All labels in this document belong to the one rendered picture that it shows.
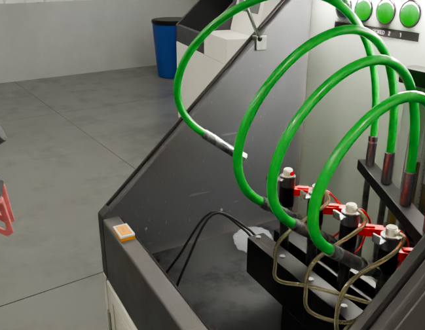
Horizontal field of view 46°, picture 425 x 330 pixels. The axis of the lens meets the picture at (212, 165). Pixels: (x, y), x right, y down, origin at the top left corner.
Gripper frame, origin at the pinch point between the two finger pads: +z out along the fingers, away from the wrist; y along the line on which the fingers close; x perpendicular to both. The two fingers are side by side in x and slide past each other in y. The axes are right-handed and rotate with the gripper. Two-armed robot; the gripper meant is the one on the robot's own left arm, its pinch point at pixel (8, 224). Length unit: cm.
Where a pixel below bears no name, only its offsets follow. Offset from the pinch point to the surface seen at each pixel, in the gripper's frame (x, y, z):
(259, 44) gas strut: -65, 12, -1
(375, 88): -72, -18, 8
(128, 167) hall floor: -12, 267, 118
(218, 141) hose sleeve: -42.4, -10.8, 3.3
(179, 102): -39.8, -8.9, -6.6
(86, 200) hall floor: 21, 218, 101
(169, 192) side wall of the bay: -29.6, 8.4, 17.3
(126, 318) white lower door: -8.1, -7.1, 29.0
